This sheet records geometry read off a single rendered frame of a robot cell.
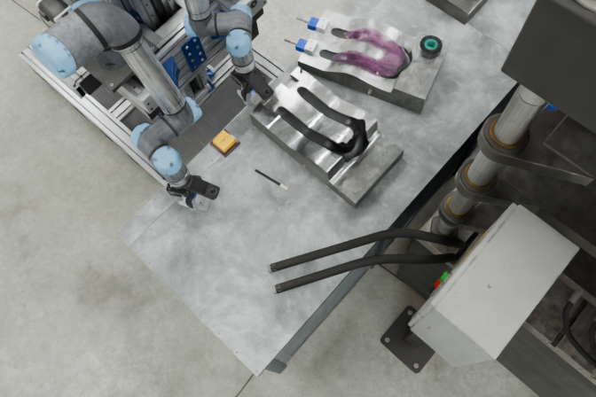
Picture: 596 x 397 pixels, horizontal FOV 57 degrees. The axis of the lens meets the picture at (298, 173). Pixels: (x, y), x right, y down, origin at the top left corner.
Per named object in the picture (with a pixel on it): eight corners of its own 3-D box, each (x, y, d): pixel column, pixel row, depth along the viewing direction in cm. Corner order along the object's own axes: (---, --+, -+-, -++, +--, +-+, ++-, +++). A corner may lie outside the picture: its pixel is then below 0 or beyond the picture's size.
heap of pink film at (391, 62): (329, 63, 205) (328, 51, 198) (348, 27, 211) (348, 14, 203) (394, 87, 200) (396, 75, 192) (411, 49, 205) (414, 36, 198)
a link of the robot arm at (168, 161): (165, 138, 160) (183, 157, 157) (176, 153, 170) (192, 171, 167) (144, 155, 158) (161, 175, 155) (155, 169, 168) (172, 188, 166)
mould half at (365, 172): (253, 124, 204) (247, 107, 192) (300, 79, 210) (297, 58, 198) (355, 208, 190) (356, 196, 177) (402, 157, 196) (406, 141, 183)
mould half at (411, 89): (298, 68, 212) (296, 52, 202) (325, 18, 220) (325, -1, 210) (420, 114, 201) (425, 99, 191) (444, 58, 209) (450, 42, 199)
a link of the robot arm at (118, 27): (105, -24, 139) (192, 106, 176) (70, 2, 137) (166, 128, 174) (124, -12, 132) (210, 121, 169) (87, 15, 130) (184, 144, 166)
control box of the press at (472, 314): (372, 346, 248) (417, 294, 112) (414, 296, 255) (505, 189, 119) (411, 382, 242) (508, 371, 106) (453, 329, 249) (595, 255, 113)
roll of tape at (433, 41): (435, 38, 200) (437, 32, 197) (443, 55, 197) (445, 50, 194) (415, 43, 200) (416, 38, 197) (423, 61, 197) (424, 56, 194)
